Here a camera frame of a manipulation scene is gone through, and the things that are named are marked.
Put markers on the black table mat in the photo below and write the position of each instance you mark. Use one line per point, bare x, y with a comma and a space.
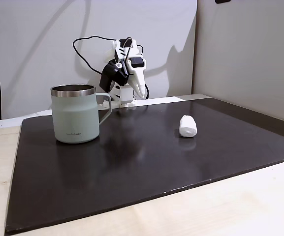
141, 167

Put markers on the sage green steel mug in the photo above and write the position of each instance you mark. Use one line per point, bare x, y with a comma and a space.
75, 118

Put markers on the black oval camera box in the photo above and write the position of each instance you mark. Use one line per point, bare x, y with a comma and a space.
111, 76

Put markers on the black wall fixture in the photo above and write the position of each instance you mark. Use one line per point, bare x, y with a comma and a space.
222, 1

